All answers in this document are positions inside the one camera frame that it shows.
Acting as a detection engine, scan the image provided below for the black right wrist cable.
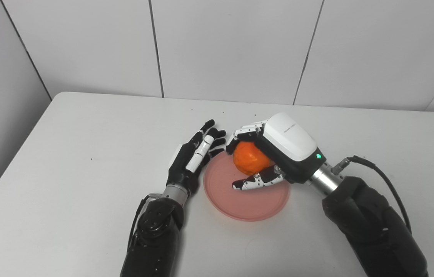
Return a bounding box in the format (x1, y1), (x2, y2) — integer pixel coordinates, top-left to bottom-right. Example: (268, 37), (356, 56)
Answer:
(332, 155), (412, 234)

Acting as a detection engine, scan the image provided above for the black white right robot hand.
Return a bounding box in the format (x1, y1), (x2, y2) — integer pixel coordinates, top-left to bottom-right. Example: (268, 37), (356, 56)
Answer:
(225, 112), (325, 191)

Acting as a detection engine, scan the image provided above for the pink round plate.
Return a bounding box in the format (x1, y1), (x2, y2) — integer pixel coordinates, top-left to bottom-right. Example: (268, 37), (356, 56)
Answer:
(203, 150), (290, 222)

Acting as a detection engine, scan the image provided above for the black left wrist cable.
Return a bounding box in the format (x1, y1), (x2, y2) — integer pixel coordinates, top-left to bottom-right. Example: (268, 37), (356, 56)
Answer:
(128, 194), (160, 247)

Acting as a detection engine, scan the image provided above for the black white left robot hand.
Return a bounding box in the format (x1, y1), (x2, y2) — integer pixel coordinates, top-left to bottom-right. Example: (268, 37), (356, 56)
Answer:
(166, 119), (227, 193)

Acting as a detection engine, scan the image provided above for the orange fruit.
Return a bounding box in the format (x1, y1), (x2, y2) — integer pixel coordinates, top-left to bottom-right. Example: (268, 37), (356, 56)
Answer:
(233, 141), (273, 175)

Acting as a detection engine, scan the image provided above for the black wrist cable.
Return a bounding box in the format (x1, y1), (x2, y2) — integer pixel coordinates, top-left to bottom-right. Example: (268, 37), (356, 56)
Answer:
(128, 194), (160, 247)
(332, 155), (412, 234)

